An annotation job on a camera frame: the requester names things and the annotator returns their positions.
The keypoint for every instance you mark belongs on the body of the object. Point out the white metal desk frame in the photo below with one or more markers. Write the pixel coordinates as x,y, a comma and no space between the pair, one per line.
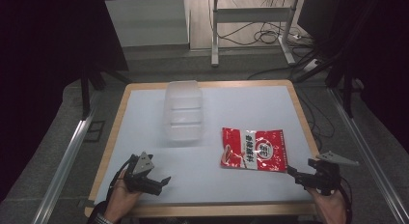
254,24

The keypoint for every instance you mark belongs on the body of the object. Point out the aluminium rail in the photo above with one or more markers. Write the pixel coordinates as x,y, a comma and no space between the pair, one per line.
366,146
61,166

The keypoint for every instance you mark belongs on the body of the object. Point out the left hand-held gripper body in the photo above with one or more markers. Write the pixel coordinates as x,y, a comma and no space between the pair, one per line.
141,167

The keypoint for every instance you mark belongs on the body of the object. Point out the striped sleeve cuff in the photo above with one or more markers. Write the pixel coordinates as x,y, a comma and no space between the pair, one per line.
102,219

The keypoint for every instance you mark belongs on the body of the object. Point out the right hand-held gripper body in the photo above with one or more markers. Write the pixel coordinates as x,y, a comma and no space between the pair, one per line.
328,172

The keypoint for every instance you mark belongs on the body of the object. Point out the person's left hand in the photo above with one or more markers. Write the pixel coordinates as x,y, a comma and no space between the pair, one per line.
120,198

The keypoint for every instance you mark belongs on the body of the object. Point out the white cabinet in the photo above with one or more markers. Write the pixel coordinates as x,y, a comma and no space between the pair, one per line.
148,22

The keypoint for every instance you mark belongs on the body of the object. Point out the person's right hand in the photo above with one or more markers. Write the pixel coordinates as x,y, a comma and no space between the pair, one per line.
331,206

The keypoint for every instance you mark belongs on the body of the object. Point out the red snack packet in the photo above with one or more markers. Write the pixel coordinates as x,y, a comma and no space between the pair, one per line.
254,149

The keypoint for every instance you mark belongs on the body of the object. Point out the white power strip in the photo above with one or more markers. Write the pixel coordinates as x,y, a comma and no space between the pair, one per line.
312,65

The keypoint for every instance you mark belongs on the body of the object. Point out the clear plastic storage box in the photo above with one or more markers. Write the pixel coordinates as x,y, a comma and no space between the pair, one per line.
183,111

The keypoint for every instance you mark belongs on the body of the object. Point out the black stand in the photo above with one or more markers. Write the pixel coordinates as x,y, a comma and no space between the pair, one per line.
340,63
93,79

